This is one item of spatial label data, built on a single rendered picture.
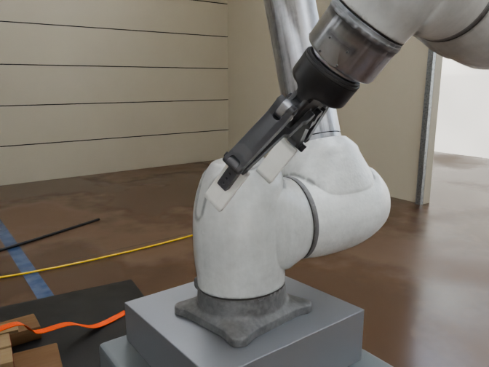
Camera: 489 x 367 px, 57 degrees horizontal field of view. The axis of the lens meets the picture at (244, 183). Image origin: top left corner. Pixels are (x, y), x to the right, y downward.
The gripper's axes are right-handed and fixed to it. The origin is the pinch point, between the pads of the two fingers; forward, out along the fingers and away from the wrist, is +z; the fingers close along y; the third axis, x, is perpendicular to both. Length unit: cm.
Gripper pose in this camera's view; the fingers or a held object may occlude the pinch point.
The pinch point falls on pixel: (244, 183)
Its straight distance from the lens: 62.2
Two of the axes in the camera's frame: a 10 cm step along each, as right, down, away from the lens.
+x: 6.9, 6.9, -2.1
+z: -5.2, 6.7, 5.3
